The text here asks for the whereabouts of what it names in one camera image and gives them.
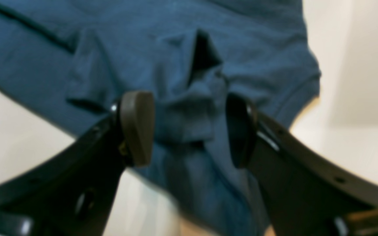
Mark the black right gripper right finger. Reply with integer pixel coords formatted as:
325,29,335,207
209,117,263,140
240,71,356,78
225,94,378,236

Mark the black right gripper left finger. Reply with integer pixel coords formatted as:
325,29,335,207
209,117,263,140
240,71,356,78
0,91,155,236

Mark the dark blue t-shirt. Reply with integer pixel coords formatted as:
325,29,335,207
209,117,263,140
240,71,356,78
0,0,321,236

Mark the white adjacent table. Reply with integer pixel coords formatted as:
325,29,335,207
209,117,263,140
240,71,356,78
292,0,378,184

